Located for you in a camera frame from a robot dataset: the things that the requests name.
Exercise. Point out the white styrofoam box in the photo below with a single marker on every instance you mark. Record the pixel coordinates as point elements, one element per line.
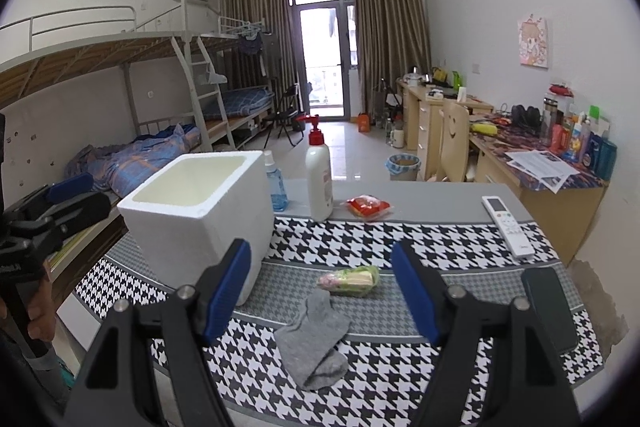
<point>185,216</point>

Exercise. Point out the blue plaid quilt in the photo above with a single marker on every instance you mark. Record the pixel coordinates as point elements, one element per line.
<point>122,168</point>

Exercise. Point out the grey sock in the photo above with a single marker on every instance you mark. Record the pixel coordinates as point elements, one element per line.
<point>308,346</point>

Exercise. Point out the black folding chair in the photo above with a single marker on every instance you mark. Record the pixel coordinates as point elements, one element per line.
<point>285,113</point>

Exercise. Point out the brown curtain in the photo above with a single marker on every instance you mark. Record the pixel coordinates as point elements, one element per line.
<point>266,45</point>
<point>392,37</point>

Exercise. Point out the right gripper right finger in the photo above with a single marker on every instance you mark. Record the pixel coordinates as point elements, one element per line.
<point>412,278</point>

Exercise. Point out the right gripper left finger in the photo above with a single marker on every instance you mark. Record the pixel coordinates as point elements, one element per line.
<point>221,288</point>

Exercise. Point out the right brown curtain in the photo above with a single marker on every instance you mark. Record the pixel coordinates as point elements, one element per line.
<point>392,37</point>

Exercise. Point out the white bunk ladder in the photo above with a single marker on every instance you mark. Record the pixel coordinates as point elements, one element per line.
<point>204,84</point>

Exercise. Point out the metal bunk bed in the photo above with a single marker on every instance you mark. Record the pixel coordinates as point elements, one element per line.
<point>95,76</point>

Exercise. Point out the left brown curtain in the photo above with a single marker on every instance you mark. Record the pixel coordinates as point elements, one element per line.
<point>266,45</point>

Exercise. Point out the red snack packet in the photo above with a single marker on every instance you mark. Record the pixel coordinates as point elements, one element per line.
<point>367,207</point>

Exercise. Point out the printed paper sheets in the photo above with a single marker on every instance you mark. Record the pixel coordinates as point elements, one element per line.
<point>549,170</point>

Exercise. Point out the black smartphone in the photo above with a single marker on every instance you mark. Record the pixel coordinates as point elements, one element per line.
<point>544,291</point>

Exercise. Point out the black headphones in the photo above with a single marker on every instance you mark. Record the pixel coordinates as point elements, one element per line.
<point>527,118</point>

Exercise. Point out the glass balcony door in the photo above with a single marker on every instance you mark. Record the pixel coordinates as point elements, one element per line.
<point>324,35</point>

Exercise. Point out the blue spray bottle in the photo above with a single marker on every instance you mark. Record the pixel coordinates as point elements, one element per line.
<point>279,199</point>

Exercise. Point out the yellow banana toy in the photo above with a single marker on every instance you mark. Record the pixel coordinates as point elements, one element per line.
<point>484,128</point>

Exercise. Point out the white remote control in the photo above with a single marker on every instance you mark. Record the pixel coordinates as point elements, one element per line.
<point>512,232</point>

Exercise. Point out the wooden smiley chair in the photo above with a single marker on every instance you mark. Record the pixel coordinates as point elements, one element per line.
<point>454,145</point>

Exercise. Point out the white pump lotion bottle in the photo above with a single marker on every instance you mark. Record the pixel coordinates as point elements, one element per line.
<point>318,172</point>

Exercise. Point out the anime wall picture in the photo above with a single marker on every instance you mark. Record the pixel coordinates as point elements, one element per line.
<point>533,42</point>

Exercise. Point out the blue box on desk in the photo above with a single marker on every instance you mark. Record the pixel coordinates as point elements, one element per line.
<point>600,157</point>

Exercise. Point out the green floral packet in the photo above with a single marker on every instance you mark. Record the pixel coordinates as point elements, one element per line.
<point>350,282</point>

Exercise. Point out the left hand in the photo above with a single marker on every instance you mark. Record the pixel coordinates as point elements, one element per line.
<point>41,310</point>

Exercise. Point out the waste bin with bag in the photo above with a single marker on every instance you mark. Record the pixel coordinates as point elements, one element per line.
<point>403,167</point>

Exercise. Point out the orange bag on floor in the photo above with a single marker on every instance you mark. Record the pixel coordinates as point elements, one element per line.
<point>363,123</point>

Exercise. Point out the long wooden desk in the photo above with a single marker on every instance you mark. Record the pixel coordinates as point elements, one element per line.
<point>565,216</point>

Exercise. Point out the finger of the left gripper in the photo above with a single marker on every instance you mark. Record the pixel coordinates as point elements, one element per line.
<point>70,188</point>
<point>66,219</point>

